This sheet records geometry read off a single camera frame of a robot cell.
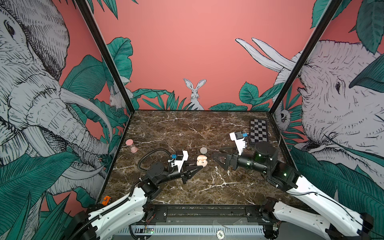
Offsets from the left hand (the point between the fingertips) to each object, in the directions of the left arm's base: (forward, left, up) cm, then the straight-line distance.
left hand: (201, 165), depth 64 cm
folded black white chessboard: (+34, -45, -23) cm, 61 cm away
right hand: (+1, -6, +7) cm, 9 cm away
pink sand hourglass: (+24, +42, -17) cm, 51 cm away
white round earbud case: (+22, -4, -26) cm, 34 cm away
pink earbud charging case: (+2, 0, +1) cm, 2 cm away
